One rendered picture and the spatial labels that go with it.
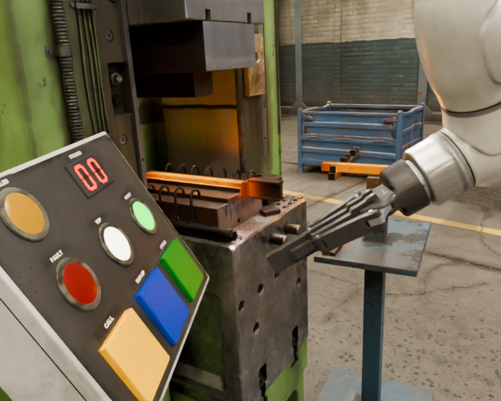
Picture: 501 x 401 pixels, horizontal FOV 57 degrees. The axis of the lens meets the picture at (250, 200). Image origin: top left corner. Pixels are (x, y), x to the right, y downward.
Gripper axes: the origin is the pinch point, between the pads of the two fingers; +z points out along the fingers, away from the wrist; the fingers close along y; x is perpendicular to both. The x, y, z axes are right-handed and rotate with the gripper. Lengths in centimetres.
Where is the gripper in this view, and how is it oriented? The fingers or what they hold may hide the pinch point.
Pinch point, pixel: (291, 252)
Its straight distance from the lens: 68.2
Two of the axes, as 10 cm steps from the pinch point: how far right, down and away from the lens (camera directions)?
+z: -8.5, 5.1, 1.3
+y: 0.1, -2.3, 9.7
